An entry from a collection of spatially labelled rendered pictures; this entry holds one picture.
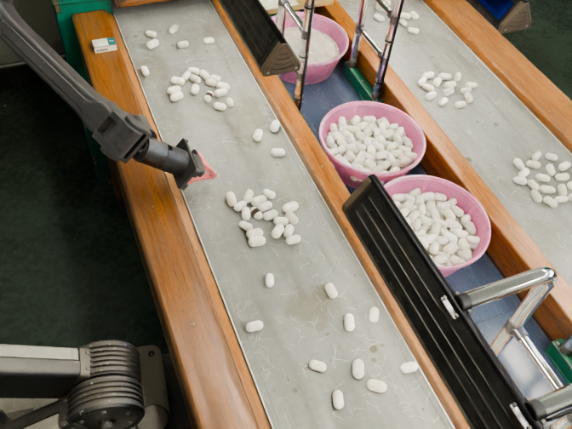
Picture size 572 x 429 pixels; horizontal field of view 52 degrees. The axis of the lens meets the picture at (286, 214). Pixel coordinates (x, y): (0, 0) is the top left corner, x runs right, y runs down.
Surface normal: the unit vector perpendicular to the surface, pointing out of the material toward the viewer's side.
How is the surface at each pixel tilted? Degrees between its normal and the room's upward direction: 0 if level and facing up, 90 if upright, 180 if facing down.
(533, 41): 0
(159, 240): 0
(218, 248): 0
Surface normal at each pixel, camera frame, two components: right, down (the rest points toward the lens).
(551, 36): 0.07, -0.64
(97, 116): -0.13, 0.17
